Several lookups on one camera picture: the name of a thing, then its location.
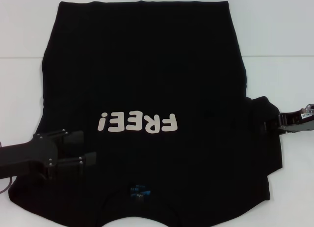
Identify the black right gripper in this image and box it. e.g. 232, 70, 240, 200
263, 108, 314, 135

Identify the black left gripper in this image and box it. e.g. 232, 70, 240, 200
0, 129, 97, 181

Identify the black shirt with FREE print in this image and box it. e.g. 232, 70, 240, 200
7, 0, 284, 227

